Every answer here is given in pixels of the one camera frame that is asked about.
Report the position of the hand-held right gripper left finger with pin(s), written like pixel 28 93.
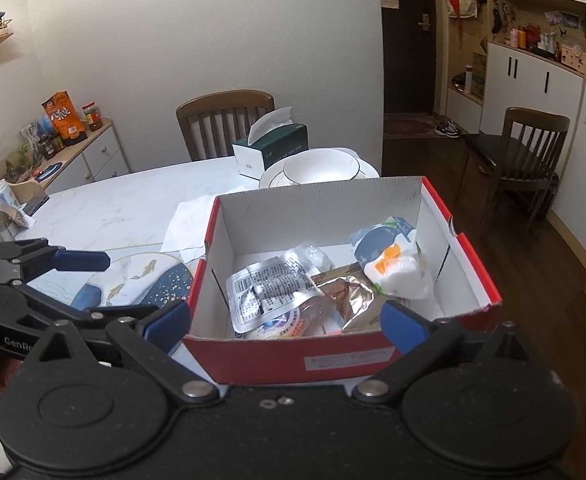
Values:
pixel 168 325

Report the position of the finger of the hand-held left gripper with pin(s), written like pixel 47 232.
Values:
pixel 83 260
pixel 98 316

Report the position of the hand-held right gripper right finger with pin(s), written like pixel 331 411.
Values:
pixel 404 325

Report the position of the gold foil snack packet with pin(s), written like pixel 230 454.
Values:
pixel 353 300

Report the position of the silver printed foil pouch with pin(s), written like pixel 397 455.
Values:
pixel 268 290

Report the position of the round cartoon snack packet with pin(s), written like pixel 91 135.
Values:
pixel 278 327

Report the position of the clear plastic wrapper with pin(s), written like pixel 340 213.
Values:
pixel 313 255

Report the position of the red cardboard box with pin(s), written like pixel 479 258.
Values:
pixel 293 360

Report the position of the person's left hand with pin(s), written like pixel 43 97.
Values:
pixel 3 380

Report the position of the black folded cloth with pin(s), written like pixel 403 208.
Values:
pixel 36 205

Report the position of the small glass jar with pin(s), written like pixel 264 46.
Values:
pixel 3 227

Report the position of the beige wooden organiser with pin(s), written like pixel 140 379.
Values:
pixel 25 191

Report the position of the round blue mouse pad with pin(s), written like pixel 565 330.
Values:
pixel 49 171

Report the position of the white paper napkin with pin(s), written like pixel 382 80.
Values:
pixel 188 230

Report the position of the green striped plastic bag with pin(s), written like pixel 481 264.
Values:
pixel 3 200

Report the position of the white sideboard wooden top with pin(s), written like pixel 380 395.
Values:
pixel 98 152

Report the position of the dark glass jar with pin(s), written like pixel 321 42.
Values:
pixel 53 142

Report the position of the blue purple packet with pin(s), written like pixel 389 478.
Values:
pixel 35 127

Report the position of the orange snack bag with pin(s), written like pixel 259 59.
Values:
pixel 65 120

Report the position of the red sauce jar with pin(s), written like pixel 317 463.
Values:
pixel 93 117

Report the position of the white plate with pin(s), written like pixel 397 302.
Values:
pixel 273 180

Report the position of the white bowl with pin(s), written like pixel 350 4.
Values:
pixel 323 165

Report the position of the wooden slat-back chair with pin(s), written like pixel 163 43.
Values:
pixel 223 115
pixel 523 150

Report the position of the sneakers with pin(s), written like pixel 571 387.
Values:
pixel 450 127

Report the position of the green white tissue box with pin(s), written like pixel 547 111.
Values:
pixel 273 147

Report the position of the white base cabinet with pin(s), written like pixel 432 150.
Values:
pixel 528 85

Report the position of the dark door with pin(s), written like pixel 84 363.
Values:
pixel 405 45

